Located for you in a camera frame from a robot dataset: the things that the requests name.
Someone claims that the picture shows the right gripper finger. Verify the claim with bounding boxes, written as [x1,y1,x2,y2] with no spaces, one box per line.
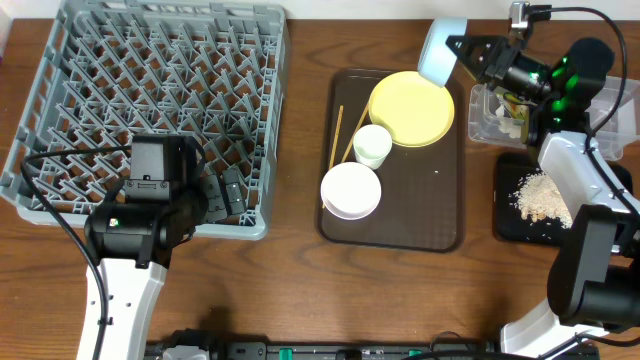
[454,47,487,81]
[446,35,505,50]

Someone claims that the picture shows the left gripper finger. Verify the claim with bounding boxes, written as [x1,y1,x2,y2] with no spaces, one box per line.
[200,175,226,221]
[223,166,246,215]

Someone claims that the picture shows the green orange snack wrapper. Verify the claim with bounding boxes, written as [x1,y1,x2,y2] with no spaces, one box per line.
[494,88,530,125]

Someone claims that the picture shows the light blue bowl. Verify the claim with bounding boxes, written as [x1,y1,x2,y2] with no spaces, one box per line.
[417,17,467,87]

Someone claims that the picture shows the white tissue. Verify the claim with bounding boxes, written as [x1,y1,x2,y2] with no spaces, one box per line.
[496,103,526,139]

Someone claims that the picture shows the rice food scraps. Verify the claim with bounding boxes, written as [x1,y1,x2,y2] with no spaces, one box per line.
[509,171,573,229]

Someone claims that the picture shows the white cup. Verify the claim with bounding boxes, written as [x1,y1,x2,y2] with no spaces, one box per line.
[353,124,393,170]

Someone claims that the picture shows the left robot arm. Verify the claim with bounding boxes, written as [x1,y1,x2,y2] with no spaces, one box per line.
[77,134,231,359]

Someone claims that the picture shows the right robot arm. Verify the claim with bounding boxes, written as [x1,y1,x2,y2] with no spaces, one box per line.
[445,35,639,359]

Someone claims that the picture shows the black waste tray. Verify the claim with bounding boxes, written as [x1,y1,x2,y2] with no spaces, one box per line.
[493,152,634,247]

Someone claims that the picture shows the clear plastic bin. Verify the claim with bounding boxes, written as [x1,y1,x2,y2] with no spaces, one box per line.
[467,74,640,162]

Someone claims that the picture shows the yellow plate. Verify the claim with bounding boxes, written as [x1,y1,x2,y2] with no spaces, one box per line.
[368,71,455,148]

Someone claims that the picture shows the left wooden chopstick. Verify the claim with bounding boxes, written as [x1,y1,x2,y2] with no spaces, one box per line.
[321,104,345,210]

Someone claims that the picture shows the wooden chopstick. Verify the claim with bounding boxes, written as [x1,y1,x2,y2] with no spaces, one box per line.
[341,103,369,163]
[321,104,345,210]

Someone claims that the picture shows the right wooden chopstick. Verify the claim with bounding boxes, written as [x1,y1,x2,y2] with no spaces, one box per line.
[341,103,369,163]

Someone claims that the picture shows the brown serving tray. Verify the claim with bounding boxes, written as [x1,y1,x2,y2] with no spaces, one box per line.
[316,69,465,253]

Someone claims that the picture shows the grey plastic dish rack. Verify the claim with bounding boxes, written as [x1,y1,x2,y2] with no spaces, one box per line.
[1,1,289,240]

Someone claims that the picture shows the right black cable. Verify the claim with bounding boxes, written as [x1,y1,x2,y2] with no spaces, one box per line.
[529,5,640,221]

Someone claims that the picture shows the black cable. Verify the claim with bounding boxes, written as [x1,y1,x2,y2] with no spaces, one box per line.
[529,5,640,221]
[17,144,132,360]

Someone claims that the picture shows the left black cable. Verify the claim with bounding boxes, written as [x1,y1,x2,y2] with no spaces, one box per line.
[17,144,132,360]

